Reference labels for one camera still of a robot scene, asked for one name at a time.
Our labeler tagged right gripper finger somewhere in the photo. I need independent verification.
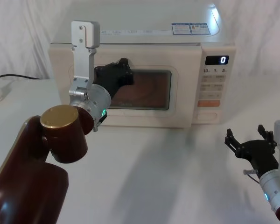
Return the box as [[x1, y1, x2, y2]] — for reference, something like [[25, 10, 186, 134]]
[[257, 124, 278, 150], [224, 128, 243, 155]]

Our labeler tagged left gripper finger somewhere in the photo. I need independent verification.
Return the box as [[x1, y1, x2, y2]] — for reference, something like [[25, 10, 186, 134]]
[[118, 57, 135, 85], [93, 62, 119, 77]]

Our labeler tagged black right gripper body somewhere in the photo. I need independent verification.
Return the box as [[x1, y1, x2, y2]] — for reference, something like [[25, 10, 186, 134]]
[[235, 139, 280, 180]]

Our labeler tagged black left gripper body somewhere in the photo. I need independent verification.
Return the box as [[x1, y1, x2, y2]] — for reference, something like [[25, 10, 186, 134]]
[[94, 66, 134, 104]]

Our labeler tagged cream microwave oven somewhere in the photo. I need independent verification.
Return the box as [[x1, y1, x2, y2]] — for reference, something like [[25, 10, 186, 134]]
[[48, 0, 238, 129]]

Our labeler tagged oven control panel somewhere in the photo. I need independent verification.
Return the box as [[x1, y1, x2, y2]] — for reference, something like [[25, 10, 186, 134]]
[[190, 45, 237, 128]]

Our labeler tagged white table cloth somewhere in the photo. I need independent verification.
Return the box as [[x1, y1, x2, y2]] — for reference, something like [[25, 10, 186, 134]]
[[0, 77, 280, 224]]

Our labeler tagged white curtain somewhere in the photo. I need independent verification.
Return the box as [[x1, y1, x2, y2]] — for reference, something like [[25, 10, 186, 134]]
[[0, 0, 280, 81]]

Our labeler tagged thin cable with silver plug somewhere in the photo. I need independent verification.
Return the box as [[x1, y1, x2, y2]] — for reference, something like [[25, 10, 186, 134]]
[[243, 169, 262, 185]]

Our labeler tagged black power cord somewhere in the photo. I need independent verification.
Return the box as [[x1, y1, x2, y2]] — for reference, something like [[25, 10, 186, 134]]
[[0, 74, 42, 91]]

